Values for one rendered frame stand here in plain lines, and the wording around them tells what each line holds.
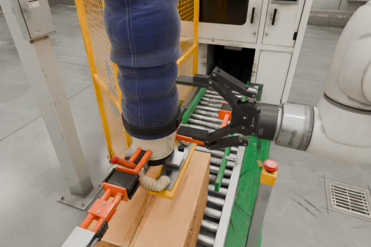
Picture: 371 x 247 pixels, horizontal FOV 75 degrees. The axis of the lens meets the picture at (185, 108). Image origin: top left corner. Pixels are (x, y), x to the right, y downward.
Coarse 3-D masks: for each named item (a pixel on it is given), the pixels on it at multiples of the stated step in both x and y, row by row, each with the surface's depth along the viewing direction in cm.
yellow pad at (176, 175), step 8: (176, 144) 114; (184, 144) 114; (192, 144) 114; (184, 152) 109; (192, 152) 110; (184, 160) 105; (168, 168) 98; (176, 168) 101; (184, 168) 102; (160, 176) 97; (168, 176) 97; (176, 176) 97; (176, 184) 95; (152, 192) 92; (160, 192) 91; (168, 192) 91
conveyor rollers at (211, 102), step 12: (204, 96) 278; (216, 96) 273; (240, 96) 273; (204, 108) 253; (216, 108) 251; (192, 120) 233; (204, 120) 238; (216, 120) 234; (216, 168) 180; (228, 180) 170; (216, 192) 164; (216, 204) 156; (216, 216) 148; (204, 228) 143; (216, 228) 140; (204, 240) 135
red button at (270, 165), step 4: (268, 160) 118; (272, 160) 118; (264, 164) 116; (268, 164) 115; (272, 164) 115; (276, 164) 115; (268, 168) 114; (272, 168) 114; (276, 168) 114; (272, 172) 116
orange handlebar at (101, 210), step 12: (228, 120) 112; (132, 156) 91; (144, 156) 91; (108, 192) 77; (120, 192) 77; (96, 204) 73; (108, 204) 73; (96, 216) 72; (108, 216) 70; (84, 228) 67; (96, 228) 67
